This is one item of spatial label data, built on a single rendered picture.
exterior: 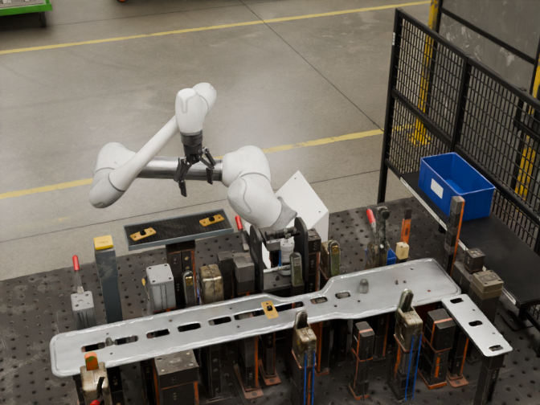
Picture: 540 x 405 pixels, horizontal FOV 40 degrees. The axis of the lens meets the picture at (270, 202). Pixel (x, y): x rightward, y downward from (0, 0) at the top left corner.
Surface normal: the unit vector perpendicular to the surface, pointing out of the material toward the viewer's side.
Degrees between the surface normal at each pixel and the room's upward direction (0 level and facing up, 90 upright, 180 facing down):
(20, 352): 0
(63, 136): 0
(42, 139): 0
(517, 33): 92
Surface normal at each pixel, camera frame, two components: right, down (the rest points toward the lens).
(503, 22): -0.94, 0.21
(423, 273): 0.00, -0.84
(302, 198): -0.65, -0.50
